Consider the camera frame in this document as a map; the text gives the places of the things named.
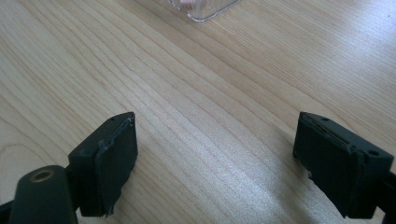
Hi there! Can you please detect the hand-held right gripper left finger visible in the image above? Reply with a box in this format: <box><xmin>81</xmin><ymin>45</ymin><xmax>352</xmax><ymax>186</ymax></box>
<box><xmin>67</xmin><ymin>111</ymin><xmax>139</xmax><ymax>218</ymax></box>

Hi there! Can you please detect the clear plastic container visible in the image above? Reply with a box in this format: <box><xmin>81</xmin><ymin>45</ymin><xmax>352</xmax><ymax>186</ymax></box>
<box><xmin>167</xmin><ymin>0</ymin><xmax>243</xmax><ymax>23</ymax></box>

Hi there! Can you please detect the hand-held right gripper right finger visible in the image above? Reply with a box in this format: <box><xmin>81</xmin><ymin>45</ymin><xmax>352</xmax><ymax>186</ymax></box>
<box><xmin>291</xmin><ymin>111</ymin><xmax>395</xmax><ymax>220</ymax></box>

